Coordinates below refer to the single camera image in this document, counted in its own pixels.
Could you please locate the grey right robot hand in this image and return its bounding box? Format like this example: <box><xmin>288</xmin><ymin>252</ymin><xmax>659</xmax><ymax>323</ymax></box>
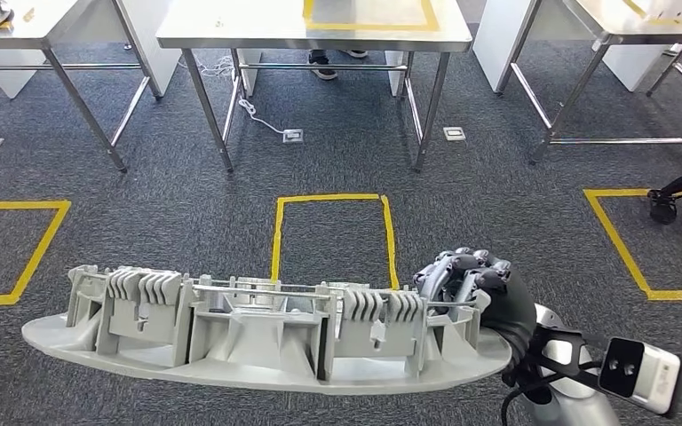
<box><xmin>413</xmin><ymin>247</ymin><xmax>537</xmax><ymax>390</ymax></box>

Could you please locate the steel workbench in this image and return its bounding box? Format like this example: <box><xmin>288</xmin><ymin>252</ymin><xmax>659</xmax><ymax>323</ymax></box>
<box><xmin>496</xmin><ymin>0</ymin><xmax>682</xmax><ymax>167</ymax></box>
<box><xmin>0</xmin><ymin>0</ymin><xmax>163</xmax><ymax>175</ymax></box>
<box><xmin>156</xmin><ymin>0</ymin><xmax>472</xmax><ymax>175</ymax></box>

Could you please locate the person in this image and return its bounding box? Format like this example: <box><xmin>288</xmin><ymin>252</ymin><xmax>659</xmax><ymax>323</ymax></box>
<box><xmin>307</xmin><ymin>48</ymin><xmax>369</xmax><ymax>82</ymax></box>

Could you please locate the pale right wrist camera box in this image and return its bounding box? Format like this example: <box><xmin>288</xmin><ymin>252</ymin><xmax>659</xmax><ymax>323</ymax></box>
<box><xmin>599</xmin><ymin>336</ymin><xmax>682</xmax><ymax>415</ymax></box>

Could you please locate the white braided cable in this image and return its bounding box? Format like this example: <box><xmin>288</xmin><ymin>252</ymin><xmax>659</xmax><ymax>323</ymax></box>
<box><xmin>177</xmin><ymin>54</ymin><xmax>288</xmax><ymax>138</ymax></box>

